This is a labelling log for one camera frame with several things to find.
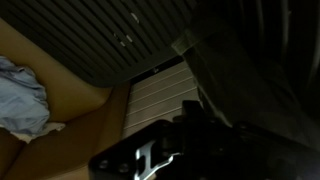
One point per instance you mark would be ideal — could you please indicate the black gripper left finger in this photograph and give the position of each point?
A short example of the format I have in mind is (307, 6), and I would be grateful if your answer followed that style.
(137, 157)

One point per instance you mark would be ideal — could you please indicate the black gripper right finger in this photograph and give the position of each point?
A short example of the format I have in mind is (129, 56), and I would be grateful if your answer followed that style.
(215, 151)

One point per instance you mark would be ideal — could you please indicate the black mesh office chair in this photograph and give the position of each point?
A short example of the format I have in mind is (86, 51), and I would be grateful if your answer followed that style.
(105, 42)

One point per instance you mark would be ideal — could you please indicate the blue shirt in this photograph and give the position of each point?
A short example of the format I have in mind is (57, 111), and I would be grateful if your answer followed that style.
(23, 100)

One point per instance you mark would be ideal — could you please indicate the white cloth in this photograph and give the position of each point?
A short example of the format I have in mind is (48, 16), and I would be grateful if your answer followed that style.
(46, 129)

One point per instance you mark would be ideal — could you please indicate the white wall radiator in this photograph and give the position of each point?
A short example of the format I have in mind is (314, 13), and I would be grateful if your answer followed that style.
(159, 97)

